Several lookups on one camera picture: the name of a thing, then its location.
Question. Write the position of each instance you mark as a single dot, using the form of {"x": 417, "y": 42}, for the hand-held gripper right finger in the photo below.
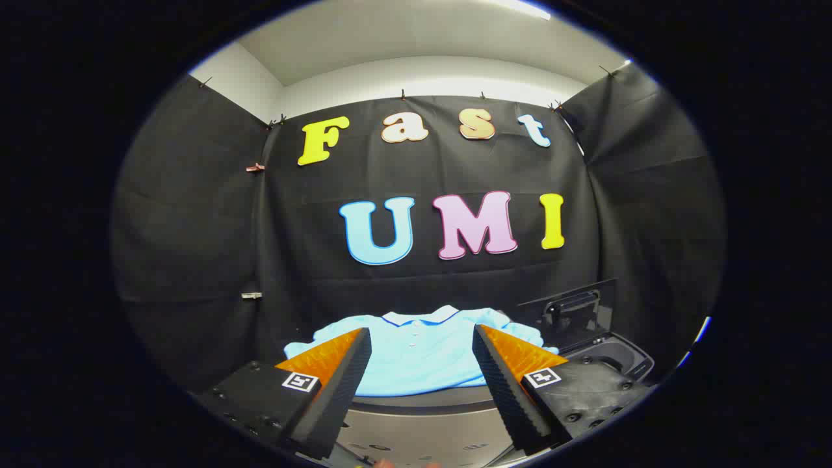
{"x": 507, "y": 390}

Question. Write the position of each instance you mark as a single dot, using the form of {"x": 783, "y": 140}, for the black backdrop cloth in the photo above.
{"x": 312, "y": 273}

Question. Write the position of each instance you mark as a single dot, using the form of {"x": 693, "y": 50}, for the pink cloth clip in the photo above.
{"x": 255, "y": 168}

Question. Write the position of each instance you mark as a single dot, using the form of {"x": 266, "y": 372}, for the light blue polo shirt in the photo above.
{"x": 416, "y": 357}

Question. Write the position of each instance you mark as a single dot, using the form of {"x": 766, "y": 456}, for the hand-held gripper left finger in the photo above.
{"x": 338, "y": 390}

